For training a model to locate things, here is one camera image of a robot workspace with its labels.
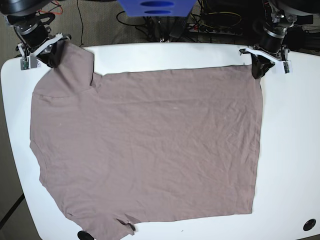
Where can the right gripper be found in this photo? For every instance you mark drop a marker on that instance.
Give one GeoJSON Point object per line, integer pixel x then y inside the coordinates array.
{"type": "Point", "coordinates": [38, 41]}

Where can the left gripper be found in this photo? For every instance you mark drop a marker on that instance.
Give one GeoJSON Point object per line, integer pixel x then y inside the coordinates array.
{"type": "Point", "coordinates": [266, 53]}

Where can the mauve T-shirt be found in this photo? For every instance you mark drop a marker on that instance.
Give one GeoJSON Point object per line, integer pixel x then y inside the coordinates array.
{"type": "Point", "coordinates": [120, 149]}

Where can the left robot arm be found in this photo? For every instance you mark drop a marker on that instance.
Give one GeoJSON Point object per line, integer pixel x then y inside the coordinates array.
{"type": "Point", "coordinates": [283, 14]}

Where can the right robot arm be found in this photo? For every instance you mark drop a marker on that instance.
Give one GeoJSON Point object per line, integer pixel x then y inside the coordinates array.
{"type": "Point", "coordinates": [27, 13]}

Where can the black power strip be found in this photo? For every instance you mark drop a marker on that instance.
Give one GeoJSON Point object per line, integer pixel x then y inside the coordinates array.
{"type": "Point", "coordinates": [208, 29]}

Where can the black table grommet right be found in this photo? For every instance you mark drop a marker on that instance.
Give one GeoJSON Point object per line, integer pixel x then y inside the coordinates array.
{"type": "Point", "coordinates": [309, 225]}

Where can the black table grommet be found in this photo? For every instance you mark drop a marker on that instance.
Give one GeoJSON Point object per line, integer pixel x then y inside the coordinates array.
{"type": "Point", "coordinates": [309, 225]}
{"type": "Point", "coordinates": [83, 235]}

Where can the black table grommet left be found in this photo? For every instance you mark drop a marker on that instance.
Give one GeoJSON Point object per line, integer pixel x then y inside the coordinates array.
{"type": "Point", "coordinates": [83, 235]}

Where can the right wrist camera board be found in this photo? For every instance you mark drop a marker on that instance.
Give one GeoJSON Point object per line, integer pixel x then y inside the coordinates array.
{"type": "Point", "coordinates": [29, 62]}

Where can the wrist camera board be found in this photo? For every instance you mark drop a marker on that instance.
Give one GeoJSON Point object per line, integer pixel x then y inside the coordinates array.
{"type": "Point", "coordinates": [287, 66]}
{"type": "Point", "coordinates": [29, 62]}

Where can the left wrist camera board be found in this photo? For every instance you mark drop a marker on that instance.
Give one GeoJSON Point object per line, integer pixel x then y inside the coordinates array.
{"type": "Point", "coordinates": [287, 66]}

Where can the blue plastic mount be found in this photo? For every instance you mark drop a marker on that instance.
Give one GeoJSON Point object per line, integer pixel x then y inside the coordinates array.
{"type": "Point", "coordinates": [157, 8]}

